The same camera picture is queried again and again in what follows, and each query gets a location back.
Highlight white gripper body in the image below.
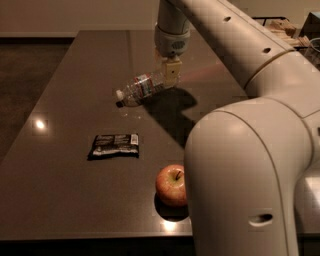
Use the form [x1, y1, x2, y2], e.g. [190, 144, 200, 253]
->
[154, 26, 190, 58]

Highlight clear plastic water bottle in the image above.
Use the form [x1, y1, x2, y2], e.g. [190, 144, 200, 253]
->
[116, 72, 164, 107]

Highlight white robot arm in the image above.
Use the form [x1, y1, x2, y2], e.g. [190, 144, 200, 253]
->
[155, 0, 320, 256]

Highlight black rxbar chocolate wrapper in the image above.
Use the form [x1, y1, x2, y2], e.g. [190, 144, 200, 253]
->
[88, 134, 139, 160]

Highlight napkins in basket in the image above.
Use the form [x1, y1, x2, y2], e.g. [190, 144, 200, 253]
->
[267, 19, 310, 47]

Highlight red yellow apple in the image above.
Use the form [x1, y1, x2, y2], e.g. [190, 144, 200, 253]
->
[155, 165, 187, 207]

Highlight black wire basket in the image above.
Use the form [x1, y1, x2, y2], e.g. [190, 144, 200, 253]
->
[254, 17, 310, 50]

